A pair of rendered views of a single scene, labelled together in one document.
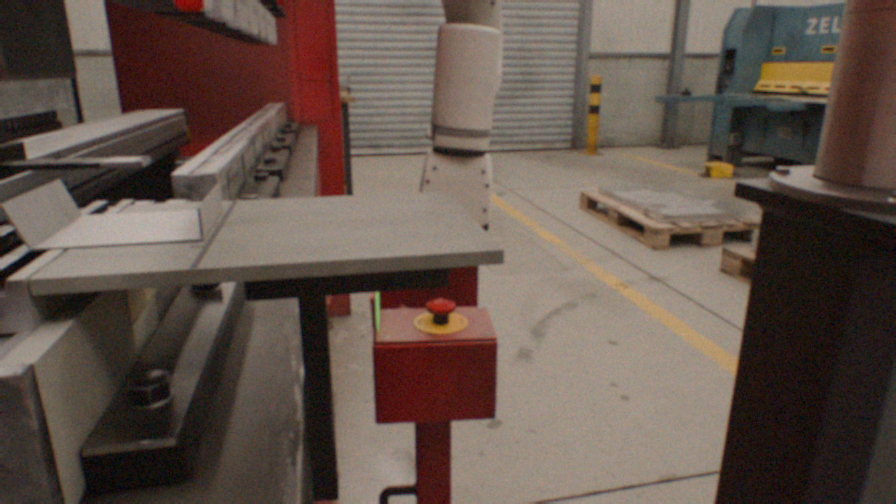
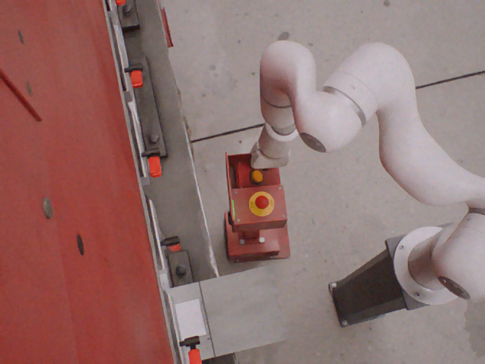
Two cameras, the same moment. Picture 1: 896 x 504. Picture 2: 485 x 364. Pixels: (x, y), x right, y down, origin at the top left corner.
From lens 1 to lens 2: 148 cm
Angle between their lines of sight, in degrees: 58
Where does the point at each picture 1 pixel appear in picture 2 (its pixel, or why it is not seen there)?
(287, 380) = not seen: hidden behind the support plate
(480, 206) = (283, 163)
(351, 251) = (250, 341)
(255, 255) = (226, 346)
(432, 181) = (258, 162)
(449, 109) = (270, 153)
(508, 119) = not seen: outside the picture
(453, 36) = (273, 141)
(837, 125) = (413, 263)
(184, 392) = not seen: hidden behind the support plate
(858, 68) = (420, 265)
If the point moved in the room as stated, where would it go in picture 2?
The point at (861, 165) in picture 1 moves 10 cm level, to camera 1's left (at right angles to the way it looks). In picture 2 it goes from (415, 276) to (373, 277)
